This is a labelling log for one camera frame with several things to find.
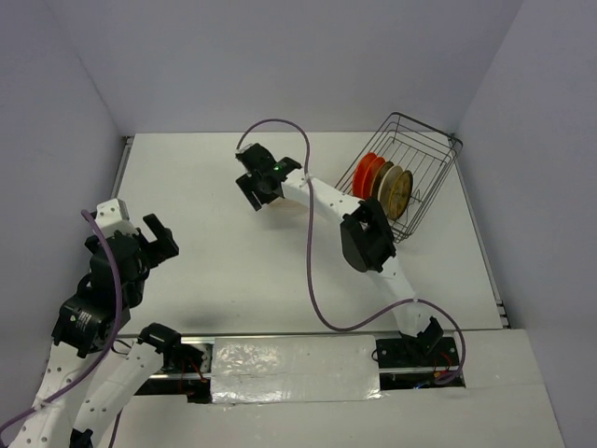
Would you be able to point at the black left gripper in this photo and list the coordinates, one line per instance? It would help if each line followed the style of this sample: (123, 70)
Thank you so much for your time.
(165, 233)

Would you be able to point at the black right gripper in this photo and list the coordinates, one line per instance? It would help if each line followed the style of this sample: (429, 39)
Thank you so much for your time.
(246, 184)

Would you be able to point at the cream plate black leaf print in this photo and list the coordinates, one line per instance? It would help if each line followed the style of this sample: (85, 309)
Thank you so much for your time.
(286, 203)

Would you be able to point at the cream plate floral print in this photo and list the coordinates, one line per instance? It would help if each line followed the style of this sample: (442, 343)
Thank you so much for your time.
(388, 184)

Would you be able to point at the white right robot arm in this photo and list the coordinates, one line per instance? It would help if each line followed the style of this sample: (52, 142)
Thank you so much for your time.
(366, 239)

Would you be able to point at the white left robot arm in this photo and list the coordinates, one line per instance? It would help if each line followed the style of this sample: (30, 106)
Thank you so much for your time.
(65, 413)

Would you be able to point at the orange plate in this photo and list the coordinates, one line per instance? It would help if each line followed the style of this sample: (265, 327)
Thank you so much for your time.
(371, 177)
(360, 173)

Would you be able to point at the yellow patterned plate brown rim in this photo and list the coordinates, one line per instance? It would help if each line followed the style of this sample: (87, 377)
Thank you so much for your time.
(381, 177)

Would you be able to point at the silver foil tape cover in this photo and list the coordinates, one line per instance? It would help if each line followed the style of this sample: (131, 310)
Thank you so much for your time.
(294, 370)

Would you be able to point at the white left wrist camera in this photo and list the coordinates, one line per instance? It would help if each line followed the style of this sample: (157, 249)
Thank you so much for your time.
(112, 216)

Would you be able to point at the aluminium table edge rail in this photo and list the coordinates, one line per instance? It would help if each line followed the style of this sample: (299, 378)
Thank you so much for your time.
(124, 157)

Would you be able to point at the grey wire dish rack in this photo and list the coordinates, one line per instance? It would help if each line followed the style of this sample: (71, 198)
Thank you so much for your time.
(403, 166)

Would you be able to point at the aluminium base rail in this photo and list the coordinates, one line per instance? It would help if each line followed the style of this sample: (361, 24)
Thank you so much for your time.
(397, 369)

